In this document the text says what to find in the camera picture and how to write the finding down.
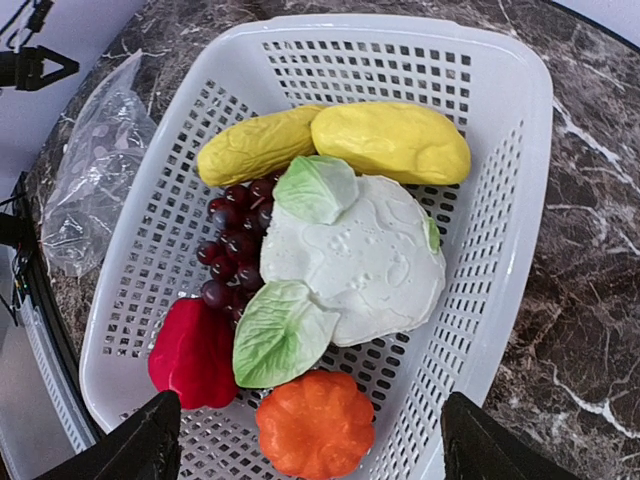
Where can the red toy bell pepper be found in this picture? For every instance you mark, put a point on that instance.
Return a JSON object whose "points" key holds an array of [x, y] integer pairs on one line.
{"points": [[192, 356]]}

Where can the white slotted cable duct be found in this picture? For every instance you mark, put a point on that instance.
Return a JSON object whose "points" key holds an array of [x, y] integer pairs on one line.
{"points": [[57, 385]]}

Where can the black front rail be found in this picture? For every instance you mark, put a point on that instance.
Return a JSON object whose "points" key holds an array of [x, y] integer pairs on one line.
{"points": [[30, 279]]}

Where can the yellow toy corn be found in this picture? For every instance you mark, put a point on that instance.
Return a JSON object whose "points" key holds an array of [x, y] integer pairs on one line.
{"points": [[257, 146]]}

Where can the orange toy pumpkin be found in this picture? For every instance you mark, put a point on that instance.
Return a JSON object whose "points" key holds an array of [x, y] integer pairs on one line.
{"points": [[318, 426]]}

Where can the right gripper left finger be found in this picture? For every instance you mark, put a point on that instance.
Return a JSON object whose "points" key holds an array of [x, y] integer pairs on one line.
{"points": [[145, 446]]}

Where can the dark red toy grapes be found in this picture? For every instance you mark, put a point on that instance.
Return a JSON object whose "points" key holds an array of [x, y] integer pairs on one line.
{"points": [[241, 215]]}

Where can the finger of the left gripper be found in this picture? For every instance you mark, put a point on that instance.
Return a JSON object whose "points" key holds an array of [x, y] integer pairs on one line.
{"points": [[34, 68]]}

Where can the white plastic mesh basket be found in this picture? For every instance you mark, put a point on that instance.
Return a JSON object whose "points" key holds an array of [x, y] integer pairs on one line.
{"points": [[464, 249]]}

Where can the white toy cauliflower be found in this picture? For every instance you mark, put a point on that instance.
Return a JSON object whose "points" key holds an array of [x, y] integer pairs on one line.
{"points": [[347, 258]]}

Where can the clear zip top bag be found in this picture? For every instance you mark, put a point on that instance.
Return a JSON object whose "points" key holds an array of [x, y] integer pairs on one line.
{"points": [[107, 144]]}

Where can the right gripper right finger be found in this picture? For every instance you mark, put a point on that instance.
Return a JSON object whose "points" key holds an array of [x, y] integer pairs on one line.
{"points": [[477, 447]]}

